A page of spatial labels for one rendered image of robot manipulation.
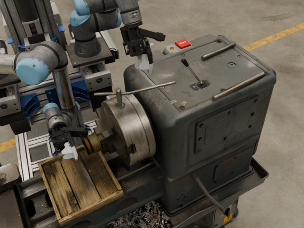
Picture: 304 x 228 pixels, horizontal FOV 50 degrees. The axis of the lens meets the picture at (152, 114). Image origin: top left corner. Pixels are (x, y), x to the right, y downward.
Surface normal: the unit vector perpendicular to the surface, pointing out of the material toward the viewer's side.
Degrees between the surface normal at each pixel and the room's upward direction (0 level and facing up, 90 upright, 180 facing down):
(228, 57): 0
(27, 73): 89
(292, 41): 0
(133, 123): 38
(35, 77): 89
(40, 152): 0
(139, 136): 60
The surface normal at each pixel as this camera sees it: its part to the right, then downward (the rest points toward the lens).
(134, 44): 0.41, 0.24
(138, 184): -0.05, -0.72
